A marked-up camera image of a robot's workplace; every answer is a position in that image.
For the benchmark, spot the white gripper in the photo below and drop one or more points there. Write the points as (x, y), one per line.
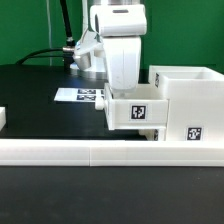
(122, 57)

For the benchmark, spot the white drawer box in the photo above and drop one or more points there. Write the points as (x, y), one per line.
(153, 134)
(142, 109)

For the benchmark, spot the white drawer cabinet housing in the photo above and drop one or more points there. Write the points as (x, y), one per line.
(196, 102)

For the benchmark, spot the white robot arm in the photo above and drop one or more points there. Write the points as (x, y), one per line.
(103, 19)

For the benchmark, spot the fiducial marker sheet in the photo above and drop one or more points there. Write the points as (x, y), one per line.
(78, 94)

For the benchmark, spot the black base mat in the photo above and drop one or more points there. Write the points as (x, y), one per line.
(27, 93)

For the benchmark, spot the small white block left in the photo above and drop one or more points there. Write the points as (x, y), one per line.
(2, 117)

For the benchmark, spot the white border rail frame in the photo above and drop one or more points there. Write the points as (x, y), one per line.
(22, 152)

